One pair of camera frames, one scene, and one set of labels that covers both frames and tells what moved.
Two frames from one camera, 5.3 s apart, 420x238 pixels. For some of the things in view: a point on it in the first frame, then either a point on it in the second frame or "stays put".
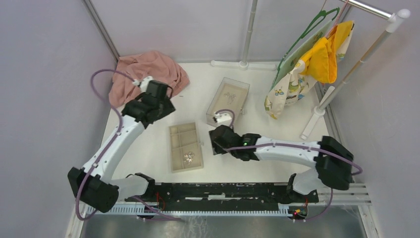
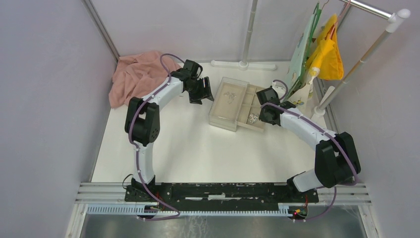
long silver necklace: [188, 157] → [253, 118]
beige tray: [230, 96] stays put
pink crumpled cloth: [141, 65] stays put
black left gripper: [170, 107] → [197, 99]
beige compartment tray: [185, 150] → [249, 110]
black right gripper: [217, 149] → [261, 116]
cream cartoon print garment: [297, 84] → [303, 100]
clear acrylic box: [227, 101] stays put
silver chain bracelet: [231, 97] stays put
